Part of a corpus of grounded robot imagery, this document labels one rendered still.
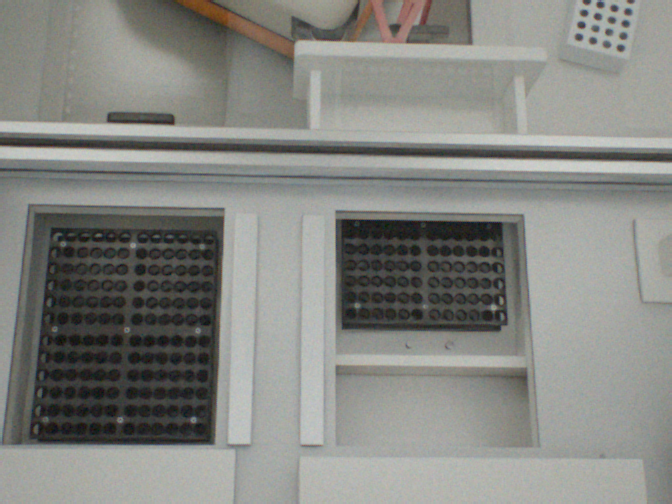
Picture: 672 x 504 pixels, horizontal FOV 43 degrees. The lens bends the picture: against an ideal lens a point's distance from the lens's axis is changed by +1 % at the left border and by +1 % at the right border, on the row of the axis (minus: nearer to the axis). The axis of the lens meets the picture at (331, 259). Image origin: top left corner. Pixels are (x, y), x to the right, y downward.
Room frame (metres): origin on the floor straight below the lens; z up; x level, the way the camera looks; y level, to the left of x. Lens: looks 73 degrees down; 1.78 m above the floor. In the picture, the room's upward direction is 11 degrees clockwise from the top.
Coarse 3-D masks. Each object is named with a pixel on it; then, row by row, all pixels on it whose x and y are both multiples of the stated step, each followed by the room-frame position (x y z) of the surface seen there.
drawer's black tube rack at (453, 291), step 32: (352, 224) 0.31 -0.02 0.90; (384, 224) 0.32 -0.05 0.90; (416, 224) 0.33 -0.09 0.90; (448, 224) 0.33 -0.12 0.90; (480, 224) 0.34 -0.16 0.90; (352, 256) 0.28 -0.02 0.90; (384, 256) 0.28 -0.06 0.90; (416, 256) 0.29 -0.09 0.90; (448, 256) 0.30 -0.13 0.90; (480, 256) 0.30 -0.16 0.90; (352, 288) 0.24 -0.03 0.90; (384, 288) 0.25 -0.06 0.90; (416, 288) 0.26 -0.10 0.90; (448, 288) 0.26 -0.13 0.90; (480, 288) 0.27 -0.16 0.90; (352, 320) 0.21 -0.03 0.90; (384, 320) 0.21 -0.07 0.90; (416, 320) 0.22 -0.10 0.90; (448, 320) 0.23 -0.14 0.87; (480, 320) 0.23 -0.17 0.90
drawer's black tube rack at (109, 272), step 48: (96, 240) 0.25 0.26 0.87; (144, 240) 0.26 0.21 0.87; (192, 240) 0.27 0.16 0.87; (48, 288) 0.18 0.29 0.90; (96, 288) 0.20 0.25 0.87; (144, 288) 0.20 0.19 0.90; (192, 288) 0.22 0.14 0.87; (48, 336) 0.13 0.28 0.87; (96, 336) 0.14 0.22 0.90; (144, 336) 0.15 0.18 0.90; (192, 336) 0.16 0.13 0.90; (48, 384) 0.08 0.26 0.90; (96, 384) 0.09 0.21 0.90; (144, 384) 0.10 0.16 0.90; (192, 384) 0.11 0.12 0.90; (48, 432) 0.04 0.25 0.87; (96, 432) 0.05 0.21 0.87; (144, 432) 0.05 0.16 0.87; (192, 432) 0.06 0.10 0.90
